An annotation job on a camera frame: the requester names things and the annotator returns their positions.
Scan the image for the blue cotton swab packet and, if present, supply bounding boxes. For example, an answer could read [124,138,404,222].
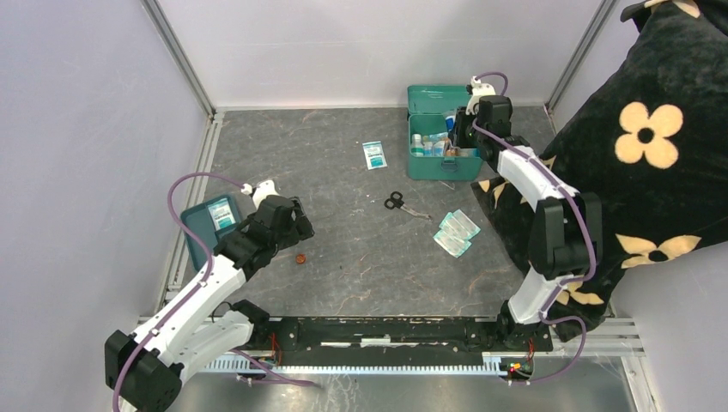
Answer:
[422,132,455,157]

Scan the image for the teal plastic tray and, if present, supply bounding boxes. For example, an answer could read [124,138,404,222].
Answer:
[179,194,242,251]

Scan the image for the white pill bottle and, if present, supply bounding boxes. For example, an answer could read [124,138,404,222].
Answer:
[410,133,424,157]

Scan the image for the small teal wipe sachet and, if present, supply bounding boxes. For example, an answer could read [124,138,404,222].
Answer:
[362,141,387,170]

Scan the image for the black handled scissors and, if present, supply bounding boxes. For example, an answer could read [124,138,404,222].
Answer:
[384,191,432,221]

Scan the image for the white blue ointment tube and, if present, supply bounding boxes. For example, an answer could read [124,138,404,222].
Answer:
[443,112,456,131]

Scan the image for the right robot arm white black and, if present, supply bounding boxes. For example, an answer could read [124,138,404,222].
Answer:
[452,95,602,350]

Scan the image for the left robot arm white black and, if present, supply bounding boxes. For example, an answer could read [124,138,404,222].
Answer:
[104,193,314,411]

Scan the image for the green medicine kit box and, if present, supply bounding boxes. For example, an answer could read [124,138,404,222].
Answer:
[407,85,482,181]

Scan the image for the teal label card in tray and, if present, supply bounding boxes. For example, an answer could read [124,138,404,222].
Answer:
[207,198,236,231]

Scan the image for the teal bandage strips stack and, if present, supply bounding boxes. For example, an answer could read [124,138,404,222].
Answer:
[433,209,481,258]

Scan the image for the black floral cloth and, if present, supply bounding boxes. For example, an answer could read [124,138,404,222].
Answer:
[471,0,728,342]

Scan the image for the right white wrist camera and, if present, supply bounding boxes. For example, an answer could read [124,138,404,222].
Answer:
[465,76,497,115]

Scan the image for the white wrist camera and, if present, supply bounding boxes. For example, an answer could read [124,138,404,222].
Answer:
[240,179,279,209]
[465,76,497,115]

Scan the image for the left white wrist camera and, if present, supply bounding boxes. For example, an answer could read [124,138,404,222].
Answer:
[240,179,279,209]

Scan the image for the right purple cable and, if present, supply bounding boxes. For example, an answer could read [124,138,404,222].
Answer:
[471,70,598,383]

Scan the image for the purple cable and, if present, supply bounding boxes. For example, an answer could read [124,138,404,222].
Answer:
[471,70,598,383]
[111,172,254,412]

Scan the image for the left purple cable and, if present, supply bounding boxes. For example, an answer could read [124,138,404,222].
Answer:
[111,172,254,412]

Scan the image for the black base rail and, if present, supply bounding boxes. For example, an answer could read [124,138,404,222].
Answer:
[239,316,554,367]

